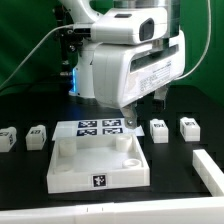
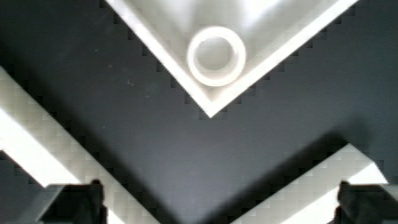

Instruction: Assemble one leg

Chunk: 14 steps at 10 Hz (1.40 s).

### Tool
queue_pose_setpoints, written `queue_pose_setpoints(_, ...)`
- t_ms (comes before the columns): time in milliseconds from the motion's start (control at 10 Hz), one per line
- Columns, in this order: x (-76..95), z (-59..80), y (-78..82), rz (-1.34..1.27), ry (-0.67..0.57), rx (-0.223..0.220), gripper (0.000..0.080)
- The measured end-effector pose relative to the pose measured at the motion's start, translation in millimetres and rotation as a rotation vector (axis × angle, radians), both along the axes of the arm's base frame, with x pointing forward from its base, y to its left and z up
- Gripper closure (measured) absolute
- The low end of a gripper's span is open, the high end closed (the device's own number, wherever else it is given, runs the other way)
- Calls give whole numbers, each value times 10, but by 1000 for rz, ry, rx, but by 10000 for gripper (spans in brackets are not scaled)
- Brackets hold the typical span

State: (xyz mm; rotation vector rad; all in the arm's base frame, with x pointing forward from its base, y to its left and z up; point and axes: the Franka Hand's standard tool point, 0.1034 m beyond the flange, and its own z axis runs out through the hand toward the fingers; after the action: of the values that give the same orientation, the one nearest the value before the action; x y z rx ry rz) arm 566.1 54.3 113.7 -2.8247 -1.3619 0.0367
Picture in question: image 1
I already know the white L-shaped fence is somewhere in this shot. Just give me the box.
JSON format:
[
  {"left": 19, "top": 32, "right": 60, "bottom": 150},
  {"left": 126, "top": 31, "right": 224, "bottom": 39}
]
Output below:
[{"left": 0, "top": 149, "right": 224, "bottom": 224}]

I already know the white marker sheet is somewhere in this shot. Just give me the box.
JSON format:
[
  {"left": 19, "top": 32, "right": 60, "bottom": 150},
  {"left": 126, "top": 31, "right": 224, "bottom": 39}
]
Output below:
[{"left": 52, "top": 118, "right": 144, "bottom": 141}]

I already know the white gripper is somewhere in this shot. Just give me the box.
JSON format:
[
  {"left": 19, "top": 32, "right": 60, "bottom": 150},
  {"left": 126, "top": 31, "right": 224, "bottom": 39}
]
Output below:
[{"left": 92, "top": 31, "right": 185, "bottom": 129}]

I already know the white square tabletop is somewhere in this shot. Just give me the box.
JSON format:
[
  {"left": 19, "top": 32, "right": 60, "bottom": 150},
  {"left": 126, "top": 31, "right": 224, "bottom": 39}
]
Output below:
[{"left": 47, "top": 134, "right": 150, "bottom": 194}]

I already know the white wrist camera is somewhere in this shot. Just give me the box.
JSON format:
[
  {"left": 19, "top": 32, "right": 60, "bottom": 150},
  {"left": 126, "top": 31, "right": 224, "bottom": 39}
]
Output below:
[{"left": 91, "top": 8, "right": 168, "bottom": 45}]

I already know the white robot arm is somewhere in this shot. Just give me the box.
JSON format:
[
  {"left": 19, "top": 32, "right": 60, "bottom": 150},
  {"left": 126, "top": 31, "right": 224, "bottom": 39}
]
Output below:
[{"left": 60, "top": 0, "right": 185, "bottom": 129}]

